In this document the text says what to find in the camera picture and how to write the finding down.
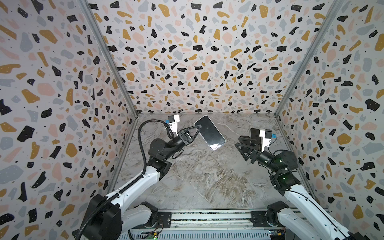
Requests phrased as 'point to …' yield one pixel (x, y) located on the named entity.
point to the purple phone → (210, 133)
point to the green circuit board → (154, 236)
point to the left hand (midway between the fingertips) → (201, 126)
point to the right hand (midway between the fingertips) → (236, 143)
